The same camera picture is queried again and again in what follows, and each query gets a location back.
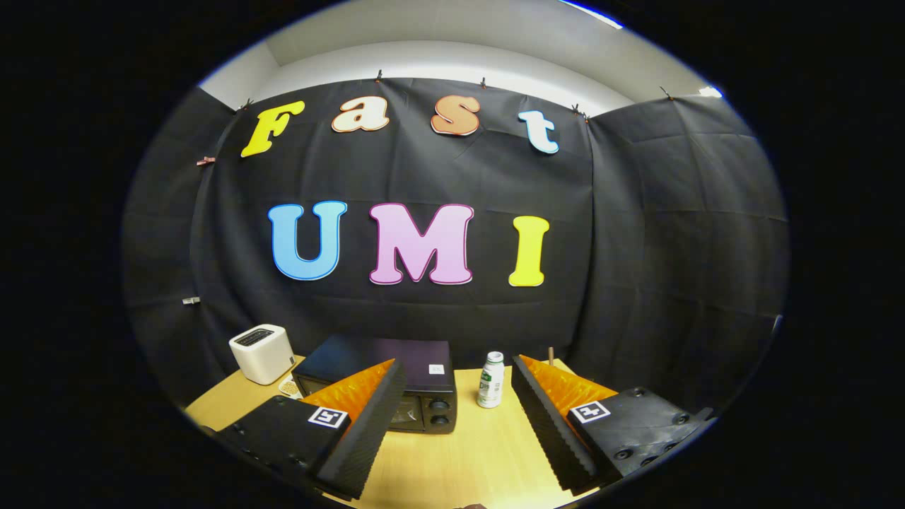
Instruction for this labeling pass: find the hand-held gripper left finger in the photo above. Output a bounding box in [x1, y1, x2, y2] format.
[212, 358, 408, 501]

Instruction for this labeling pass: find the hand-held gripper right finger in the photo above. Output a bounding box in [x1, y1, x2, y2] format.
[510, 355, 715, 496]

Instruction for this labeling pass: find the black toaster oven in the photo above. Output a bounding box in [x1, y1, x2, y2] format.
[292, 334, 458, 435]

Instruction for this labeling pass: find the white bread toaster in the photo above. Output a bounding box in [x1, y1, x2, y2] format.
[228, 324, 296, 386]

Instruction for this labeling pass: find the white drink bottle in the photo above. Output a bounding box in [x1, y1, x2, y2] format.
[477, 351, 506, 409]

